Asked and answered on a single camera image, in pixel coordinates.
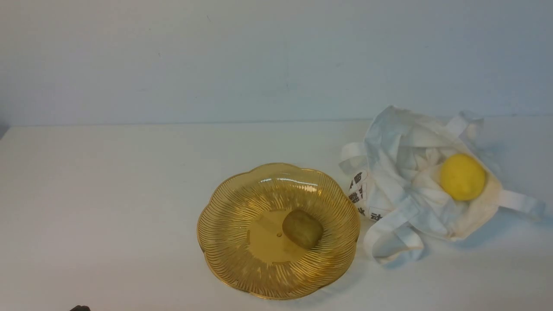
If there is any yellow lemon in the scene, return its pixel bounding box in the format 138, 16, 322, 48
439, 153, 487, 201

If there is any amber ribbed plastic fruit plate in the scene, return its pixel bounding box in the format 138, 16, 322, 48
196, 163, 361, 300

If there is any brown kiwi fruit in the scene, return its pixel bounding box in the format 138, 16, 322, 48
282, 210, 324, 250

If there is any white cloth tote bag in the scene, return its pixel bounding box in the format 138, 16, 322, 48
339, 106, 551, 264

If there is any small dark object at edge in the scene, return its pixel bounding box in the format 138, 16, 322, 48
70, 305, 91, 311

